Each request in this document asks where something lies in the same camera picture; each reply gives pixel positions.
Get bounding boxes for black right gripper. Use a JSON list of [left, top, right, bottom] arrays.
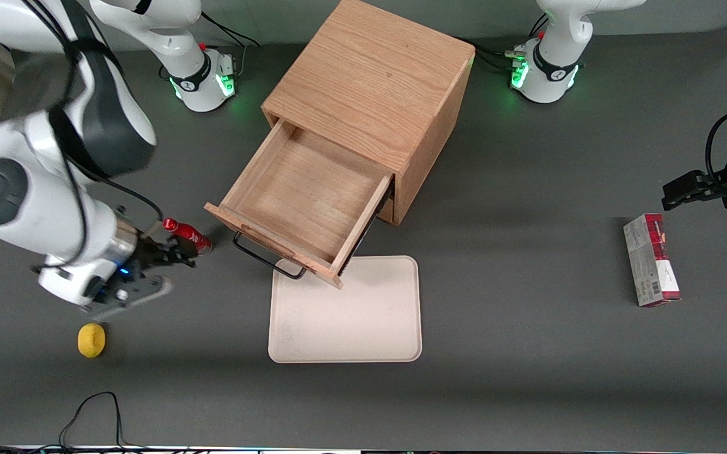
[[113, 238, 199, 288]]

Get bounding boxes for oak wooden drawer cabinet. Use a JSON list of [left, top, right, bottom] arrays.
[[261, 0, 477, 226]]

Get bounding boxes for red cola bottle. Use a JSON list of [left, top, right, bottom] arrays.
[[162, 218, 214, 255]]

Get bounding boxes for grey and red carton box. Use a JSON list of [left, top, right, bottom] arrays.
[[623, 213, 683, 308]]

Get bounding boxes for yellow lemon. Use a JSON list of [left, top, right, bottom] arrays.
[[78, 323, 107, 359]]

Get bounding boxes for beige plastic tray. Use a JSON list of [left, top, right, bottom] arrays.
[[267, 255, 423, 364]]

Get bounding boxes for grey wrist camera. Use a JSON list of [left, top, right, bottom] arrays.
[[82, 277, 173, 323]]

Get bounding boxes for black cable along right arm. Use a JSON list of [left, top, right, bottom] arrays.
[[23, 0, 166, 273]]

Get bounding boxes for black cable on table edge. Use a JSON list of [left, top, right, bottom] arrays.
[[0, 391, 149, 454]]

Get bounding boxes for black cables at right arm base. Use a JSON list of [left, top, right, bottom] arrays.
[[199, 9, 261, 78]]

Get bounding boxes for black cables at arm base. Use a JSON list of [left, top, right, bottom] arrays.
[[199, 9, 261, 78], [458, 37, 526, 71]]

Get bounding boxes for black cables at left arm base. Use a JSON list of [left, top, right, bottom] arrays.
[[458, 37, 526, 71]]

